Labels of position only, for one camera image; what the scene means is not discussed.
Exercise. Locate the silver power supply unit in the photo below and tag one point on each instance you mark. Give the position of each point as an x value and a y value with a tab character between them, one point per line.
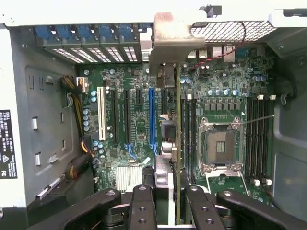
43	119

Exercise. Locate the short black expansion slot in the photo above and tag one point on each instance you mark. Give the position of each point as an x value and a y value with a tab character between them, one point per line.
139	97
164	100

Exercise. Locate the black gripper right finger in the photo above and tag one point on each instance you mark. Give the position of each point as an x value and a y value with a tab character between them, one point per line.
204	213

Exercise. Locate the vented metal slot cover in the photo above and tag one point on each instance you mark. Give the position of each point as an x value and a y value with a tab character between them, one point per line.
115	54
99	54
85	54
64	55
130	53

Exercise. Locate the white power connector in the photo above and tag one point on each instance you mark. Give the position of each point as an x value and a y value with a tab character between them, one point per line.
82	84

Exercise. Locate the silver chipset heatsink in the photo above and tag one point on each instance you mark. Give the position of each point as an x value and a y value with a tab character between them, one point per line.
128	178

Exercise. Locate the black RAM slot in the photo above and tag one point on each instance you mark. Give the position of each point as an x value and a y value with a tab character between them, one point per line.
183	134
261	139
255	139
192	134
268	139
249	139

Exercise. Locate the blue slot retention clip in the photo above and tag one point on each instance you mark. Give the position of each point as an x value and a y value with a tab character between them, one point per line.
108	32
128	31
86	32
45	33
66	32

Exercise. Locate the CPU socket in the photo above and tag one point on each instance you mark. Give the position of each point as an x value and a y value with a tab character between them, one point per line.
220	146

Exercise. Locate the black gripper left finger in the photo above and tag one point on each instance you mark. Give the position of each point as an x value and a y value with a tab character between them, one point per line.
141	210

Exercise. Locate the blue expansion slot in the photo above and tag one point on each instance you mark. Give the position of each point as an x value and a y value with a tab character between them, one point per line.
152	115

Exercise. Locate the green motherboard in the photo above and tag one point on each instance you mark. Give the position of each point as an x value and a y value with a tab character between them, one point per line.
141	115

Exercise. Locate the white expansion slot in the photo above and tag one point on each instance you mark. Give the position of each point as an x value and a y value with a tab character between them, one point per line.
102	112

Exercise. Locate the small black case latch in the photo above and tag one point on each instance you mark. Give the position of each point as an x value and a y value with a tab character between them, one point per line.
211	10

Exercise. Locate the open black PC case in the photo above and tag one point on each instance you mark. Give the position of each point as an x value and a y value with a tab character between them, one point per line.
290	143

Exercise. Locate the thin metal locking lever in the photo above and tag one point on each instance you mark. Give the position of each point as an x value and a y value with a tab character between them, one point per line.
257	119

